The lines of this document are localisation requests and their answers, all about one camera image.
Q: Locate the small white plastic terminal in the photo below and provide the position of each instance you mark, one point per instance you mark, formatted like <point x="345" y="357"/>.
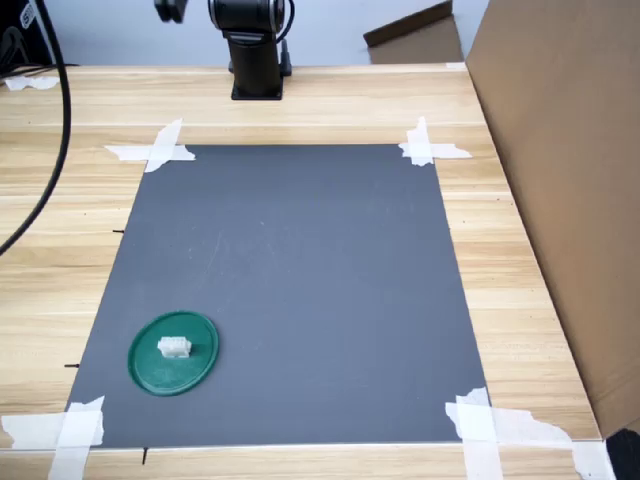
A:
<point x="175" y="347"/>

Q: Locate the round green lid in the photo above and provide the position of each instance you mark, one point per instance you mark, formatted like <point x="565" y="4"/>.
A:
<point x="165" y="375"/>

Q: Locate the white tape strip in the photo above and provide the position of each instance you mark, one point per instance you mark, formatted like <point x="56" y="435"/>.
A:
<point x="70" y="460"/>
<point x="30" y="430"/>
<point x="125" y="152"/>
<point x="540" y="432"/>
<point x="420" y="137"/>
<point x="477" y="450"/>
<point x="167" y="135"/>
<point x="450" y="151"/>

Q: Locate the crumpled white tape piece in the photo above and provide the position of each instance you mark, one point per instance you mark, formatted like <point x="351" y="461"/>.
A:
<point x="27" y="83"/>

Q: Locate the small brown cardboard box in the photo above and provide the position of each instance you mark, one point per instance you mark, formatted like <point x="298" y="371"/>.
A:
<point x="420" y="42"/>

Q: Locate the dark grey mat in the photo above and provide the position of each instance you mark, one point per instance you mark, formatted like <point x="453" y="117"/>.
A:
<point x="285" y="280"/>

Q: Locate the large brown cardboard box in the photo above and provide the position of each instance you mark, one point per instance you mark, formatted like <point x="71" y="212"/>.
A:
<point x="575" y="175"/>

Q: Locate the black object at table corner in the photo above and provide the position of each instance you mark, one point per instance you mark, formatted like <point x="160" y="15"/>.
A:
<point x="627" y="457"/>

